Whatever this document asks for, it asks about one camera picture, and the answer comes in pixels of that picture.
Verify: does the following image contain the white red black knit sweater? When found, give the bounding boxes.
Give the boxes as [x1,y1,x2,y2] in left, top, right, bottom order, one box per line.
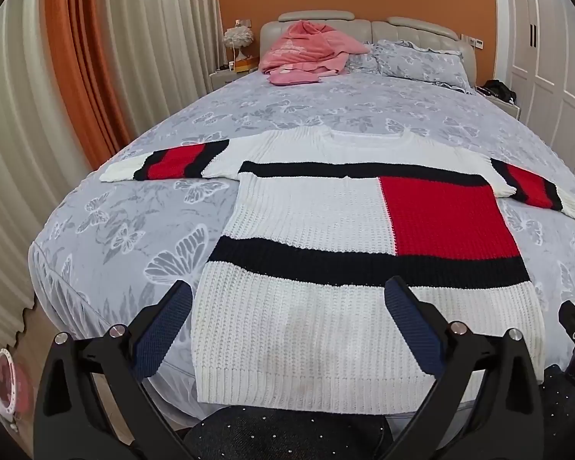
[102,127,575,414]

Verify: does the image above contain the black sparkly clothing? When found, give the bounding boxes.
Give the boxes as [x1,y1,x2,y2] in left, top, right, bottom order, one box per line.
[184,406,394,459]

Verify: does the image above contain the pink clothes pile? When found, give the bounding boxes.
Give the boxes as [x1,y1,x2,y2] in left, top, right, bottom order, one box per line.
[258,21,370,86]

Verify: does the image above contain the pink white round object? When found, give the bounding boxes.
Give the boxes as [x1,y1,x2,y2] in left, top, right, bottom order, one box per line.
[0,349,31,430]

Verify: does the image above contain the grey butterfly bed cover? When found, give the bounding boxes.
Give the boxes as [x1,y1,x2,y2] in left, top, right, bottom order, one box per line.
[29,72,575,419]

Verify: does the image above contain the black items on nightstand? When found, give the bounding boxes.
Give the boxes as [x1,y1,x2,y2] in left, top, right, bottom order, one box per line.
[477,79,516,104]

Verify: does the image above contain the white wardrobe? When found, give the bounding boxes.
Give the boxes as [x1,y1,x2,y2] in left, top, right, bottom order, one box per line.
[496,0,575,174]

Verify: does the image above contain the grey floral pillow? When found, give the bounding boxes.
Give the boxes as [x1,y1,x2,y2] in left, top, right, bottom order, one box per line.
[345,39,473,95]

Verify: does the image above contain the white nightstand left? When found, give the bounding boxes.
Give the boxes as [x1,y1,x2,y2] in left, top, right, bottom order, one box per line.
[210,69,256,92]

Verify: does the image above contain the beige padded headboard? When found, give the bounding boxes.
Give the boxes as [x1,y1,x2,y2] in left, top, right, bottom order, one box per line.
[258,10,477,86]

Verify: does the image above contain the beige striped curtain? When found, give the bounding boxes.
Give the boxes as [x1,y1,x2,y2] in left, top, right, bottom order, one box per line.
[0,0,225,350]

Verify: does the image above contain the orange curtain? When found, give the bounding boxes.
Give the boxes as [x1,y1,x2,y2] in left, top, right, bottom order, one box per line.
[43,0,131,169]

